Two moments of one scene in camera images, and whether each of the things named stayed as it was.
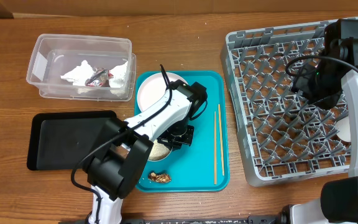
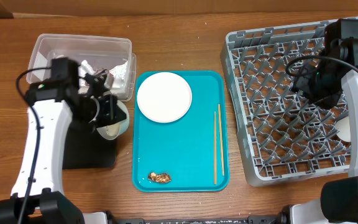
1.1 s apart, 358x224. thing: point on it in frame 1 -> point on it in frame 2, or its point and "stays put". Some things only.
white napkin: x=117 y=84 stays put
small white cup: x=344 y=126 stays put
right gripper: x=302 y=84 stays put
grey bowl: x=159 y=152 -> x=112 y=132
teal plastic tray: x=204 y=166 stays put
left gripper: x=170 y=141 -> x=110 y=109
